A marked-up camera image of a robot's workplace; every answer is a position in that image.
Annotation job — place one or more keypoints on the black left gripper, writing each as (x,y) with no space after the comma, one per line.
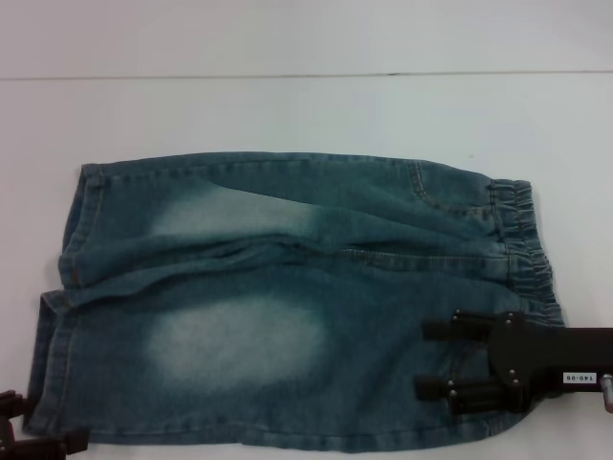
(5,441)

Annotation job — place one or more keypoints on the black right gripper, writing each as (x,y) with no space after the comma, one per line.
(551,354)

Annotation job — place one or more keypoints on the blue washed denim shorts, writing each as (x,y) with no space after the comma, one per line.
(287,249)

